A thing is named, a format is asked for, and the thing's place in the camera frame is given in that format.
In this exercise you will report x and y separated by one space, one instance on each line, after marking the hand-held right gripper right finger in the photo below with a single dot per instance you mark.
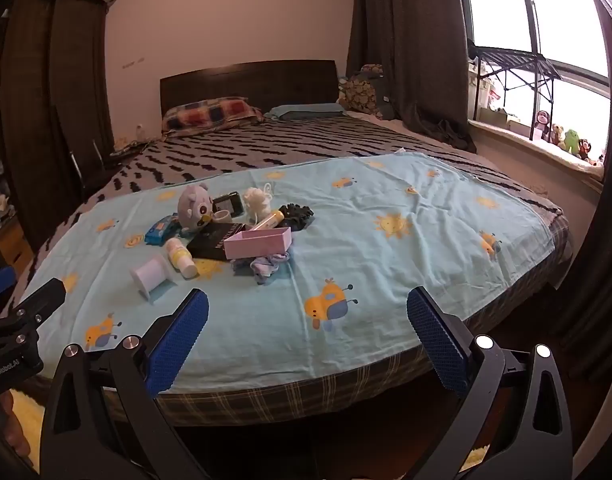
436 340

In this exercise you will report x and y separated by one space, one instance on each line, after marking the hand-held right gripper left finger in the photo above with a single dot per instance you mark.
178 345

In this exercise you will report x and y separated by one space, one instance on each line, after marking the white spool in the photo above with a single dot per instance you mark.
153 272

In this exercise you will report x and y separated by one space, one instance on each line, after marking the black box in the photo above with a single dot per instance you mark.
211 242

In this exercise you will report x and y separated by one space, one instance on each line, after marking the person's left hand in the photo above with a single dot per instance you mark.
16 430

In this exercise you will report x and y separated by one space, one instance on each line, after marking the light blue printed sheet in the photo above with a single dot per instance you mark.
386 280

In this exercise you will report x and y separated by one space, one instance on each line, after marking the small yellow white bottle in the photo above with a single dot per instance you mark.
181 258

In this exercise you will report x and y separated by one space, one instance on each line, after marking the crumpled blue purple cloth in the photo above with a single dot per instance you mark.
263 267

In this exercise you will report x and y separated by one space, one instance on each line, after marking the blue wipes packet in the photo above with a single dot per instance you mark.
161 231

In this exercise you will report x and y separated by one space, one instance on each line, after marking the plaid bed sheet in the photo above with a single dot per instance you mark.
286 400

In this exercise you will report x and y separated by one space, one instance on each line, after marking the pink box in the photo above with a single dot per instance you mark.
256 247

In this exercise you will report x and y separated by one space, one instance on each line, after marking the grey plush toy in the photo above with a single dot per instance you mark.
196 205

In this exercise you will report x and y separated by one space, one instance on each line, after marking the yellow tube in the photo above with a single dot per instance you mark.
268 221

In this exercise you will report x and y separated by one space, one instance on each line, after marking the white mesh bath sponge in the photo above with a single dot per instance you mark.
256 200

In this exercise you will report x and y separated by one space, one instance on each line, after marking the black scrunchie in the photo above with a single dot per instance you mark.
296 215

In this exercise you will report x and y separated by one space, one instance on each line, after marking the dark brown curtain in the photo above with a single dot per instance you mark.
406 35
601 260

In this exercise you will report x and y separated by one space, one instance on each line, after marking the dark wooden wardrobe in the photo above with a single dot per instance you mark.
61 110

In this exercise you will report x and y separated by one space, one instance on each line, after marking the bed with plaid bedding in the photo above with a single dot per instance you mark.
286 147

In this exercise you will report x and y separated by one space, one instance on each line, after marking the checkered pillow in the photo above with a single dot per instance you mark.
211 115

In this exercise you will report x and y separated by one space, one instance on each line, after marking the beige plush toy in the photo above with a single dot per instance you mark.
558 136

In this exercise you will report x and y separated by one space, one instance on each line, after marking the green frog plush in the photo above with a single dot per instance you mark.
571 141

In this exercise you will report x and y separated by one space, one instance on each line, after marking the brown monkey plush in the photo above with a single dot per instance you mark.
542 122

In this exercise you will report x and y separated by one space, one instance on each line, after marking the small brown plush toy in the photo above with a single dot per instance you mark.
585 148

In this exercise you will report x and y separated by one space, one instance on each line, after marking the patterned bag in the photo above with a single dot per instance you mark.
358 92

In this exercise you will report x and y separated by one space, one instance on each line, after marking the blue pillow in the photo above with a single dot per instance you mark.
306 111

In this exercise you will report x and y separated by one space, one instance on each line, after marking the dark wooden headboard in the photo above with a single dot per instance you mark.
246 82

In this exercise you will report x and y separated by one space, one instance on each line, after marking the black folding rack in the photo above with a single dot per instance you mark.
516 57

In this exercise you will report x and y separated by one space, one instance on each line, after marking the window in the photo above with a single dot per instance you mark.
496 5

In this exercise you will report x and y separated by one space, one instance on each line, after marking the black camera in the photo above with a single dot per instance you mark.
231 204

